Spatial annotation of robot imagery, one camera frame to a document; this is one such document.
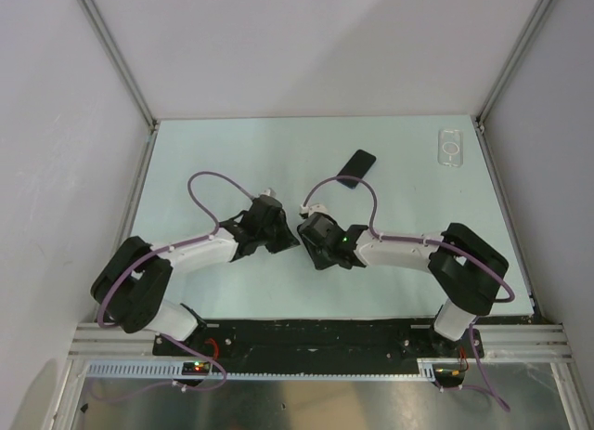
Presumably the left aluminium corner post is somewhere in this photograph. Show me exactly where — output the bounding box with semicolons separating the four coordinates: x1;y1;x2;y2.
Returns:
76;0;158;132

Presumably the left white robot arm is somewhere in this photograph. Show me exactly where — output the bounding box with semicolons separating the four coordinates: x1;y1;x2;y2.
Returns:
91;205;299;355

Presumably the aluminium corner post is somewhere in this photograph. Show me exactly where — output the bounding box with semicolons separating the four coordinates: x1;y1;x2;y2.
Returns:
76;0;158;132
475;0;570;123

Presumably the clear phone case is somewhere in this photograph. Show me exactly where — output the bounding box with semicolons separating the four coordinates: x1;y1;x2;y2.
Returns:
437;129;463;167

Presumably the right aluminium corner post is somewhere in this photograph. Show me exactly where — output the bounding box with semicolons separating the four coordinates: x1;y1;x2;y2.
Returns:
475;0;570;123

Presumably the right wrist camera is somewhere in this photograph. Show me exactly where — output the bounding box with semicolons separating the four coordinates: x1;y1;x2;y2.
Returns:
297;203;345;247

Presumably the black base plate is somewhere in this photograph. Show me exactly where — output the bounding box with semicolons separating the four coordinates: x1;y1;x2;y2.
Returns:
152;319;484;376

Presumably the white slotted cable duct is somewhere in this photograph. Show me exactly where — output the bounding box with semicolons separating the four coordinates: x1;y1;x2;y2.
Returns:
85;358;440;383

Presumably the aluminium frame rail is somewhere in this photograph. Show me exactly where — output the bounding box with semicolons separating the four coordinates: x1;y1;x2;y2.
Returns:
477;325;574;363

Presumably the dark blue smartphone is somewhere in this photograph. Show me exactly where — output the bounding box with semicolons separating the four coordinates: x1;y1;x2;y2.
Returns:
337;150;377;189

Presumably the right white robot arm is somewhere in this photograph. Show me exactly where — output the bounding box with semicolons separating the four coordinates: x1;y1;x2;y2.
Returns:
297;215;515;357

